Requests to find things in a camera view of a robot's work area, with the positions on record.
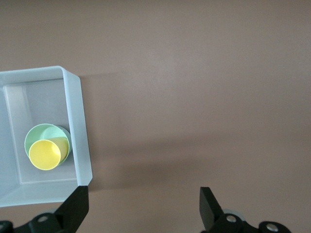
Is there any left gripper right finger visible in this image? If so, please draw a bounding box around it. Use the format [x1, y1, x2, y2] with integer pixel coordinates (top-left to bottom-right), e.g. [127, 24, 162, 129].
[199, 186, 290, 233]

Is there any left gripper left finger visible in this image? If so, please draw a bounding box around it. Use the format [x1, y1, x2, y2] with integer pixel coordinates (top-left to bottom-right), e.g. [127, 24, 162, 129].
[0, 185, 90, 233]

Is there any yellow cup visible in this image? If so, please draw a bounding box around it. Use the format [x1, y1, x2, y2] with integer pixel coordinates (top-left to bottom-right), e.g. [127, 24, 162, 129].
[28, 137, 69, 171]

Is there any pale green bowl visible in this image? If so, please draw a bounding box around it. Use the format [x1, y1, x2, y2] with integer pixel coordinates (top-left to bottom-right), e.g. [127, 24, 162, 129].
[24, 123, 72, 163]

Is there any translucent plastic bin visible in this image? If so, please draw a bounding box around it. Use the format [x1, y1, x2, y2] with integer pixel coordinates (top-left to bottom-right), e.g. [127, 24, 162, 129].
[0, 65, 94, 208]

